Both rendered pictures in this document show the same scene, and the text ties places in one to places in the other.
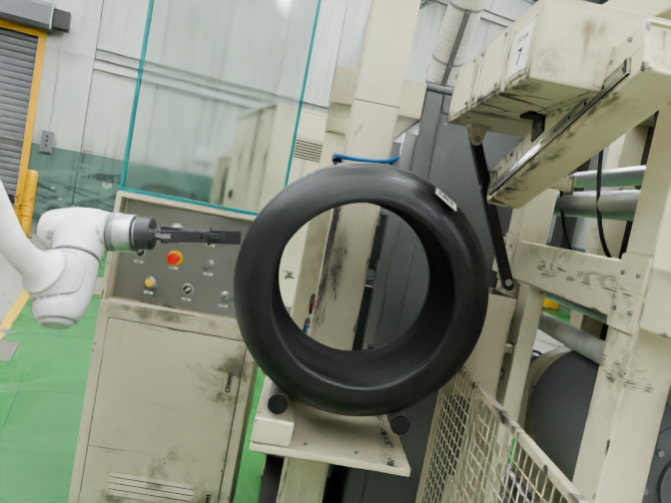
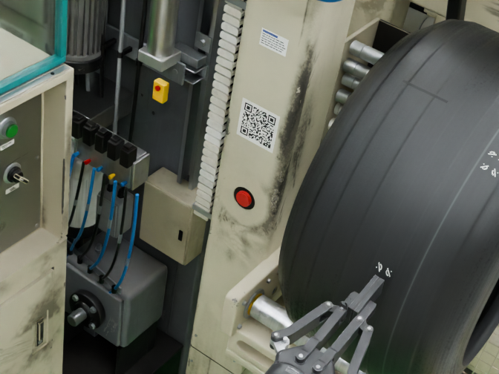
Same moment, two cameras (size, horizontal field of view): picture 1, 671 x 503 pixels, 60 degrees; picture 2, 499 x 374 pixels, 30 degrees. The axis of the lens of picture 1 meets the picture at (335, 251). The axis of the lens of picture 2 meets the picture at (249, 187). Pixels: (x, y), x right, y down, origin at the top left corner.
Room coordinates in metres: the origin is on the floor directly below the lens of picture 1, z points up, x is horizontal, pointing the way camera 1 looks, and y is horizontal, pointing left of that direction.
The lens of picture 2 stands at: (1.02, 1.11, 2.10)
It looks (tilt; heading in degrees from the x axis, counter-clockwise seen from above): 39 degrees down; 302
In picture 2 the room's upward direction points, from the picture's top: 11 degrees clockwise
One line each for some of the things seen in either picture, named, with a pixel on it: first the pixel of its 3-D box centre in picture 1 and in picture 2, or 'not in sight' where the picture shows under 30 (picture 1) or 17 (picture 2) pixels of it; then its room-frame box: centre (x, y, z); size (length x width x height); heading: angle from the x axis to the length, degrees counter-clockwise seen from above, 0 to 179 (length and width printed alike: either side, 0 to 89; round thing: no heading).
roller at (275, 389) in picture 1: (282, 380); (333, 352); (1.43, 0.07, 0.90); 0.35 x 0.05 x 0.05; 3
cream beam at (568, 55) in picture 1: (536, 84); not in sight; (1.33, -0.37, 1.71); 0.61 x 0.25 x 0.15; 3
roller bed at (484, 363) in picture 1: (469, 337); (384, 108); (1.68, -0.43, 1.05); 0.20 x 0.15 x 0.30; 3
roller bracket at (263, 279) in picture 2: not in sight; (289, 260); (1.62, -0.06, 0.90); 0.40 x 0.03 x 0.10; 93
